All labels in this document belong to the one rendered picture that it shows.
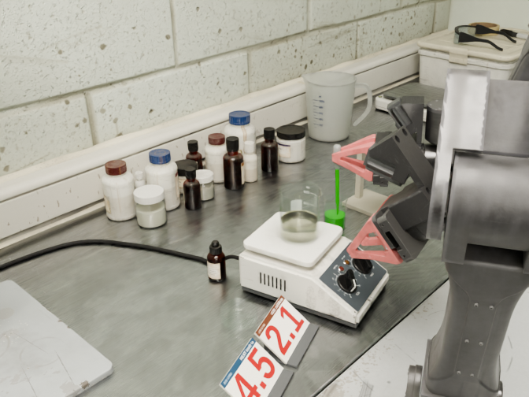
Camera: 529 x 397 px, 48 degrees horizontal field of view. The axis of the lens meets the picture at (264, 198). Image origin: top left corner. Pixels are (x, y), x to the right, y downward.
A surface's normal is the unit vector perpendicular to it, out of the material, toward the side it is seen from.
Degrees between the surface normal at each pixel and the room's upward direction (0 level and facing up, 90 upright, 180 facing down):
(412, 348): 0
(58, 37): 90
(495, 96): 64
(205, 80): 90
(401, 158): 91
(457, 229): 106
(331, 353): 0
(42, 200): 90
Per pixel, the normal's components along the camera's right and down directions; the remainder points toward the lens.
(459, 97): -0.20, -0.42
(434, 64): -0.72, 0.38
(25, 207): 0.73, 0.30
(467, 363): -0.28, 0.69
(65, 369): -0.02, -0.89
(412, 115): -0.23, 0.44
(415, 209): -0.52, 0.40
